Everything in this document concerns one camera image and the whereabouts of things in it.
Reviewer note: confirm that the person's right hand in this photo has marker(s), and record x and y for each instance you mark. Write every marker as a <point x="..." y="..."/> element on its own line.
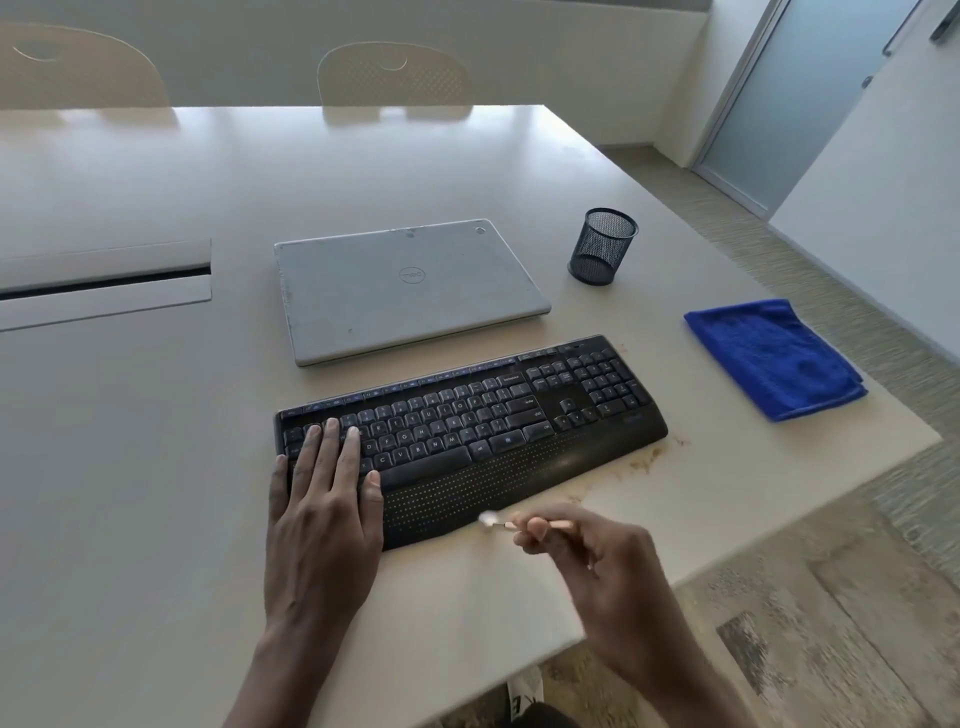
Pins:
<point x="607" y="585"/>

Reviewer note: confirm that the silver laptop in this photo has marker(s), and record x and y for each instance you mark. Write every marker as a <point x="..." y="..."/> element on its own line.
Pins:
<point x="405" y="292"/>

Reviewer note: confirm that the black mesh pen holder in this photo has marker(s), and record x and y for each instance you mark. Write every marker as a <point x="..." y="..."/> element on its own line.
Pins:
<point x="602" y="247"/>

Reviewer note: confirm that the blue microfibre cloth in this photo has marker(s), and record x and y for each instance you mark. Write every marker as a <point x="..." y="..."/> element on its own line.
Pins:
<point x="776" y="360"/>

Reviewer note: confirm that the person's black clothing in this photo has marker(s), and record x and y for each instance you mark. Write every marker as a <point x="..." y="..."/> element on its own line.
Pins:
<point x="547" y="718"/>

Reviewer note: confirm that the person's white shoe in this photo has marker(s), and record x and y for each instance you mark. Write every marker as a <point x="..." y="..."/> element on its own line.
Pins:
<point x="523" y="690"/>

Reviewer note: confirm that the black keyboard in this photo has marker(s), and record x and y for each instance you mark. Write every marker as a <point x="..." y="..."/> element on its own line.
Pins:
<point x="495" y="450"/>

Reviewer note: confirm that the small wooden brush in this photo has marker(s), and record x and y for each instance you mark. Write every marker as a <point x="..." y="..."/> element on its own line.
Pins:
<point x="559" y="524"/>

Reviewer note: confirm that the frosted glass door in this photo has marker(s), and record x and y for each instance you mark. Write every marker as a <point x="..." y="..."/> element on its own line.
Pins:
<point x="810" y="97"/>

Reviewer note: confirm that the cream perforated chair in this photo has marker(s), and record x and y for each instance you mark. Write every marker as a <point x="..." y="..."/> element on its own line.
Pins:
<point x="79" y="71"/>
<point x="394" y="79"/>

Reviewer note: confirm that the person's left hand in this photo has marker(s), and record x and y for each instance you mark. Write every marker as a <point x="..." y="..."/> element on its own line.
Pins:
<point x="322" y="540"/>

